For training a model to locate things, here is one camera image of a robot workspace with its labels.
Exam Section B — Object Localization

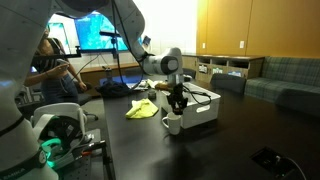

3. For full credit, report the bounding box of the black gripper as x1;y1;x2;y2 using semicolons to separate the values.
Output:
167;83;188;115

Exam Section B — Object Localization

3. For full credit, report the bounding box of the yellow towel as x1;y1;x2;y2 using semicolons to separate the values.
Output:
125;98;159;119

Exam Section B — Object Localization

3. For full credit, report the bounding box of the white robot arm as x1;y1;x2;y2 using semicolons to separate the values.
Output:
0;0;182;180

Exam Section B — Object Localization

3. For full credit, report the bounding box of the white plastic container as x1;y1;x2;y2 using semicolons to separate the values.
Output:
158;82;222;130

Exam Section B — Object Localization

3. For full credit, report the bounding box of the white mug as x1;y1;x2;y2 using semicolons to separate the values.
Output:
162;112;181;135

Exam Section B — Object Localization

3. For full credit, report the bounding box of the wooden cabinet shelf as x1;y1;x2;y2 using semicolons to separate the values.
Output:
182;54;265;82

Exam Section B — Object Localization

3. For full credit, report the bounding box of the black office chair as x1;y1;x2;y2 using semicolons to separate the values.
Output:
210;73;246;94

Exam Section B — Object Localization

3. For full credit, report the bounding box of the black bag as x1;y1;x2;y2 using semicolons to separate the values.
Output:
95;81;131;98

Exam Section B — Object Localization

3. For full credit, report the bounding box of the white VR headset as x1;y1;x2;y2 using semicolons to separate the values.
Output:
31;103;86;170

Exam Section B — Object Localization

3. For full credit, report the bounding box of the green plaid sofa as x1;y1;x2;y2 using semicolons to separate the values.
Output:
244;56;320;117

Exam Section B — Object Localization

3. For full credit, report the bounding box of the standing person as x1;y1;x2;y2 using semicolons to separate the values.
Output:
24;28;87;104

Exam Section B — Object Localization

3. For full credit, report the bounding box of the wall monitor screen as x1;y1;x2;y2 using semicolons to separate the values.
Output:
48;12;128;54

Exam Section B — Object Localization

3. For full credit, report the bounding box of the table cable port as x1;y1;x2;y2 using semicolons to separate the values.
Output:
251;147;295;179

